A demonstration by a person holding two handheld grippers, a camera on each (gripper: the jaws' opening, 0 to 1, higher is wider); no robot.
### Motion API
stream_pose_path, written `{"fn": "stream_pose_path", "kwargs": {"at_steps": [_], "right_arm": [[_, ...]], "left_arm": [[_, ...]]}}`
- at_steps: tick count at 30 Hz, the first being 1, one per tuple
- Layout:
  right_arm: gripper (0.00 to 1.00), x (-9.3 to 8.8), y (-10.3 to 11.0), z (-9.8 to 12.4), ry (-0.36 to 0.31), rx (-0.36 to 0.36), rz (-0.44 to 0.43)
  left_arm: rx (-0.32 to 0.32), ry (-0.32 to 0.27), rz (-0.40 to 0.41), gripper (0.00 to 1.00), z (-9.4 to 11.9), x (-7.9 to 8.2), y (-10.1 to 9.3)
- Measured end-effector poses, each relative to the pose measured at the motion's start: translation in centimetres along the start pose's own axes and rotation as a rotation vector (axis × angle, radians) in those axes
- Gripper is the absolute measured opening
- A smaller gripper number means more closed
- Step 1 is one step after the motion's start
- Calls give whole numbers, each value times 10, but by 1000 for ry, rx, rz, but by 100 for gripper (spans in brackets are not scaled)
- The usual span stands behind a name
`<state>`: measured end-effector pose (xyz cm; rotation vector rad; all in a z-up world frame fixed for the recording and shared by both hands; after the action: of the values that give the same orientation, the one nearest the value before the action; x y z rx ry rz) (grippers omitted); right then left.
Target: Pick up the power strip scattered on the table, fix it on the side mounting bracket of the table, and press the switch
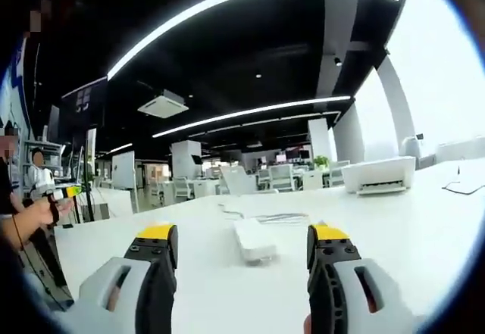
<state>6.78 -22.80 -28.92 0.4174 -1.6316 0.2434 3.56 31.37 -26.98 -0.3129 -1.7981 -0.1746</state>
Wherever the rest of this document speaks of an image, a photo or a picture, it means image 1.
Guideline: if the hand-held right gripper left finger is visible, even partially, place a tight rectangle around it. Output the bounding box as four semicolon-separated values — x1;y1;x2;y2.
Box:
77;223;179;334

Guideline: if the person's left hand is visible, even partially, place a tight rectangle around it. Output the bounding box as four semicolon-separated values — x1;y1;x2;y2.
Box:
34;196;74;226

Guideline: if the white table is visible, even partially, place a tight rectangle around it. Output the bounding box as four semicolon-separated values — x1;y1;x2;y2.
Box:
52;158;485;334

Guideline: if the black wall monitor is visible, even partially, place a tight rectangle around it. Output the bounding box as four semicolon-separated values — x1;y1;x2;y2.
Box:
60;77;109;140

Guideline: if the white printer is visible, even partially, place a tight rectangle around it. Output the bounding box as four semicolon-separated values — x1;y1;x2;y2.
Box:
340;155;418;195

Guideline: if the white power strip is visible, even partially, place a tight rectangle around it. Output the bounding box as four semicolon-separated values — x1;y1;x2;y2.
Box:
232;218;280;266

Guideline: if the thin black cable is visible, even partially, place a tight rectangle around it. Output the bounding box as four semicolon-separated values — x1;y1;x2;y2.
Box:
441;164;485;196

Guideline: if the black monitor stand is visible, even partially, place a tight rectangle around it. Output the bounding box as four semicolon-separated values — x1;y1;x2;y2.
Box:
80;136;96;223

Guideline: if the white storage shelf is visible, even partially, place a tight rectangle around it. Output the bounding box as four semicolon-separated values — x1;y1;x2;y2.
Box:
22;140;64;184

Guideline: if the blue wall poster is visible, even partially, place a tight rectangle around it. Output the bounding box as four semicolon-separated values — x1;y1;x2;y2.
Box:
0;38;36;142

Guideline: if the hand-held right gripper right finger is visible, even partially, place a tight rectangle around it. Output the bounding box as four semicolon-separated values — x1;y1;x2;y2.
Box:
306;222;417;334

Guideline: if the ceiling air conditioner unit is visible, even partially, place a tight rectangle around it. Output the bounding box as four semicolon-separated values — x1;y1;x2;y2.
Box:
136;89;189;119

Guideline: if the white office chair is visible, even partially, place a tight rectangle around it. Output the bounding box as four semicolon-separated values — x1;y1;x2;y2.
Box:
173;176;195;201
271;163;296;193
219;165;258;195

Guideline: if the whiteboard on stand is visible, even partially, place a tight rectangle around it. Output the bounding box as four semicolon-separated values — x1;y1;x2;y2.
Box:
111;150;136;191

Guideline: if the white power strip cable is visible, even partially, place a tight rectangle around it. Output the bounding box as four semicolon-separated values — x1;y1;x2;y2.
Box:
217;201;314;226

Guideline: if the white air purifier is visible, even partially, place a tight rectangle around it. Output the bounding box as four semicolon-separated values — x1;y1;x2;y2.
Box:
400;135;426;170

